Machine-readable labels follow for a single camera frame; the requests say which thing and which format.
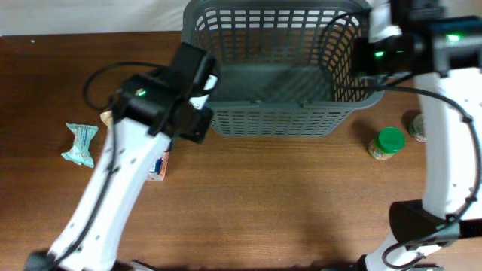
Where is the grey plastic basket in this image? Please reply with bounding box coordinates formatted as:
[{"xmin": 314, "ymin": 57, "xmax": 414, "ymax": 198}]
[{"xmin": 182, "ymin": 0, "xmax": 382, "ymax": 137}]

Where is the tan paper pouch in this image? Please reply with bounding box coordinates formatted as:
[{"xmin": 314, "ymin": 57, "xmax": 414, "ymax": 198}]
[{"xmin": 100, "ymin": 111, "xmax": 113, "ymax": 129}]

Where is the blue cardboard box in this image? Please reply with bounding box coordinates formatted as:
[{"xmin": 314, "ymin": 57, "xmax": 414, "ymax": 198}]
[{"xmin": 146, "ymin": 151, "xmax": 169, "ymax": 181}]

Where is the teal snack packet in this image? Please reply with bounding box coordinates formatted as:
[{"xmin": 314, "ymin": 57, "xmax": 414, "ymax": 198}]
[{"xmin": 61, "ymin": 123, "xmax": 99, "ymax": 168}]

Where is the green lid jar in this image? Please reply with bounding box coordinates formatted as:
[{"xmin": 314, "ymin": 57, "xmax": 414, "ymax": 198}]
[{"xmin": 368, "ymin": 126, "xmax": 405, "ymax": 160}]

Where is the small tin can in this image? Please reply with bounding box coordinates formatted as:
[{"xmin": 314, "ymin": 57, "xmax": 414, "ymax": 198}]
[{"xmin": 408, "ymin": 114, "xmax": 427, "ymax": 143}]

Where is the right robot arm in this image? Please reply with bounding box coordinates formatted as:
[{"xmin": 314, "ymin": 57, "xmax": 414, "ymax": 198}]
[{"xmin": 352, "ymin": 1, "xmax": 481, "ymax": 270}]

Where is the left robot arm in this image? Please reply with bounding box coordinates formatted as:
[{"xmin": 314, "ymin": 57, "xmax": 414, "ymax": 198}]
[{"xmin": 24, "ymin": 43, "xmax": 220, "ymax": 270}]

